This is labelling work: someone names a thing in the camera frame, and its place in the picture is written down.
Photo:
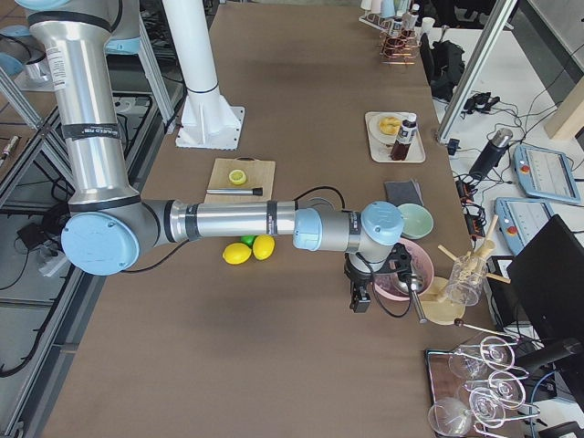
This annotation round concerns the wooden mug tree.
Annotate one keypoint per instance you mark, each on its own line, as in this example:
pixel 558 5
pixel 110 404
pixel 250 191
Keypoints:
pixel 445 301

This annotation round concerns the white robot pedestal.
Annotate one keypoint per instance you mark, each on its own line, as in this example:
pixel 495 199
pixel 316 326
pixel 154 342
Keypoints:
pixel 208 120

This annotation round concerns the black handled knife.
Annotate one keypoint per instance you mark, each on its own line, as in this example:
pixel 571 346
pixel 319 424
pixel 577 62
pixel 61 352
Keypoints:
pixel 257 191

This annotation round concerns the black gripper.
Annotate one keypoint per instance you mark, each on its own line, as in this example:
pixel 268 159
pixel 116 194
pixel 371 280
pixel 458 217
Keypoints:
pixel 355 275

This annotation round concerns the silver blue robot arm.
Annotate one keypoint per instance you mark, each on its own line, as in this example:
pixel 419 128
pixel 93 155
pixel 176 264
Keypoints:
pixel 111 226

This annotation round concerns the blue teach pendant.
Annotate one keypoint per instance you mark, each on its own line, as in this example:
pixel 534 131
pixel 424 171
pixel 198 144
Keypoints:
pixel 520 219
pixel 546 174

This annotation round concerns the wine glass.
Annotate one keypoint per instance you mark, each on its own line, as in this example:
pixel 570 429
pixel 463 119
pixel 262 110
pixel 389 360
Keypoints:
pixel 504 386
pixel 477 358
pixel 450 417
pixel 486 408

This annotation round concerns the aluminium frame post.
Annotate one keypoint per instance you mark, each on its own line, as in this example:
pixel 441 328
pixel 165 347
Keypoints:
pixel 493 27

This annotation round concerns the black thermos bottle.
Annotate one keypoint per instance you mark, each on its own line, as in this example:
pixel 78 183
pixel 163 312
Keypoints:
pixel 491 154

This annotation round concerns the grey folded cloth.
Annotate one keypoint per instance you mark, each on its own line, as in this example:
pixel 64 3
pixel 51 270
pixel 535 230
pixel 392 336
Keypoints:
pixel 398 193

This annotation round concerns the yellow lemon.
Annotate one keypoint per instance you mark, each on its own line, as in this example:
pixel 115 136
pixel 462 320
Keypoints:
pixel 236 253
pixel 263 247

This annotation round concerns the wooden cutting board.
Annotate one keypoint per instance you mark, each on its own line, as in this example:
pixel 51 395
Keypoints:
pixel 259 174

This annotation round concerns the water bottle dark liquid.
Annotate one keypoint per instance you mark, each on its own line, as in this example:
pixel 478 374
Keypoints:
pixel 396 27
pixel 409 20

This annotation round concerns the white round plate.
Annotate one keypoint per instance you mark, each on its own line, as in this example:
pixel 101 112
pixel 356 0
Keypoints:
pixel 375 131

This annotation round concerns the white plastic cup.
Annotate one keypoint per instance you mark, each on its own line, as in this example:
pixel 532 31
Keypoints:
pixel 375 6

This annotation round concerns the green lime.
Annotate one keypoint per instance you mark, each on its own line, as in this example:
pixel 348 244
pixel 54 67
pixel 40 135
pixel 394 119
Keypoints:
pixel 248 239

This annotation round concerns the white rectangular tray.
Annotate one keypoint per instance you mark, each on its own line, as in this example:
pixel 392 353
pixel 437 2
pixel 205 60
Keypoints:
pixel 380 144

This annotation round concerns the pink bowl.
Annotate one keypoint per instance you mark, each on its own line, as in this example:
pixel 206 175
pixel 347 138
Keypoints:
pixel 422 266

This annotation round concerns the white cup rack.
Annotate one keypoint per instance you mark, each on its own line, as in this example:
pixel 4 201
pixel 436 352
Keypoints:
pixel 375 21

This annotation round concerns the glazed twisted donut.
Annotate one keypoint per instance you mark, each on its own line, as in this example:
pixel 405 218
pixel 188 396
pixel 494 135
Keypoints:
pixel 389 125

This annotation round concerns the copper wire bottle rack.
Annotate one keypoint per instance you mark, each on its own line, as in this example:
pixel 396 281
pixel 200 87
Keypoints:
pixel 398 51

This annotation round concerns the green bowl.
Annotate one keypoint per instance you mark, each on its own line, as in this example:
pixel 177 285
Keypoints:
pixel 418 222

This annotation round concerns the dark red sauce bottle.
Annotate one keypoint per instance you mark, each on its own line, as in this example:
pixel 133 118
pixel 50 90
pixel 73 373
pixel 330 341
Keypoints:
pixel 404 138

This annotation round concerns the blue plastic cup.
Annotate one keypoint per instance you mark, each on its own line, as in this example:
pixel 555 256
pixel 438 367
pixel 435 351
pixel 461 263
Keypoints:
pixel 387 9

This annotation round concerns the halved lemon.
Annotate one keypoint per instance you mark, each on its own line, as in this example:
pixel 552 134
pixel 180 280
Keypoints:
pixel 237 177

